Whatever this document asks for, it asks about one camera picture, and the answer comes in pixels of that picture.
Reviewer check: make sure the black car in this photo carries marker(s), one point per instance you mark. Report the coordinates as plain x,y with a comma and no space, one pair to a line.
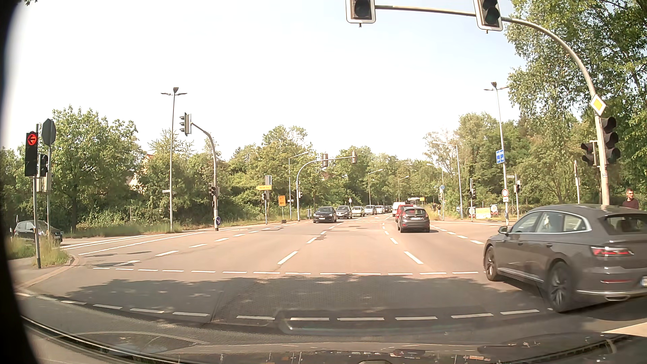
324,215

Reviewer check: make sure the person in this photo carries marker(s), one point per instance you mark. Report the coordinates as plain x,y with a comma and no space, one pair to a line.
630,198

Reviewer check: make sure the traffic light with round sign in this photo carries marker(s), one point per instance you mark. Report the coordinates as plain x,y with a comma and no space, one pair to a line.
32,167

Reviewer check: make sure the road markings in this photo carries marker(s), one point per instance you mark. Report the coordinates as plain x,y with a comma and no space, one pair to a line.
287,258

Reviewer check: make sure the traffic island pavement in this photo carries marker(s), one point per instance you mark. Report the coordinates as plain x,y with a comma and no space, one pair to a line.
30,273

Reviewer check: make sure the blue round sign on post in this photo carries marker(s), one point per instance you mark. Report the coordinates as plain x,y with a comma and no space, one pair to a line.
442,199

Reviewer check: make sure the double-headed lamp post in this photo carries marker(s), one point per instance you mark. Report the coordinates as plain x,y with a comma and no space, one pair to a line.
171,162

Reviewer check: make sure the red car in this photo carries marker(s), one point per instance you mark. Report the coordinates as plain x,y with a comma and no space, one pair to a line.
402,209

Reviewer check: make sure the large green trees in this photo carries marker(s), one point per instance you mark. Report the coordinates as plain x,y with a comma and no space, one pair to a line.
556,126

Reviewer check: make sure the wood of green trees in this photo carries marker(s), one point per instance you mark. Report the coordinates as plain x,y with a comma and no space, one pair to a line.
151,182

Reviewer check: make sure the orange sign on post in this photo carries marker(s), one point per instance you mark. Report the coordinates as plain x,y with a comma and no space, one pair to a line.
282,202

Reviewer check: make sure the dark grey hatchback car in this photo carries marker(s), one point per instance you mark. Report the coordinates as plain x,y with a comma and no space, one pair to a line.
413,219

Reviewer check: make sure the car's own bonnet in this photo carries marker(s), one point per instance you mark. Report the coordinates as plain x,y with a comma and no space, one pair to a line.
323,349

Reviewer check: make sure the traffic light on post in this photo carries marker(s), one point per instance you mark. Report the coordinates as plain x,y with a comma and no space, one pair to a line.
471,197
516,194

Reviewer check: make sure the yellow direction sign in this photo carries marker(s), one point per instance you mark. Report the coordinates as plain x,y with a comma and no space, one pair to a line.
265,194

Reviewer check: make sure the dark parked car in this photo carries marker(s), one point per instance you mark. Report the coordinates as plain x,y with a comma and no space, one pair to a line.
30,230

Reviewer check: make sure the grey asphalt road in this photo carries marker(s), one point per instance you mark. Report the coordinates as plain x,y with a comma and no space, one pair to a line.
343,242

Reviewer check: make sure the grey estate car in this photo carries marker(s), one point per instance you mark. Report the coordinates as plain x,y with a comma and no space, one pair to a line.
571,253

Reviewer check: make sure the lamp post with blue sign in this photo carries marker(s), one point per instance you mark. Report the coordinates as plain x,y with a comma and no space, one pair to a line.
502,162

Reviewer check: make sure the queue of cars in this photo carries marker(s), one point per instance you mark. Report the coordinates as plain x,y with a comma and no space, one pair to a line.
361,210

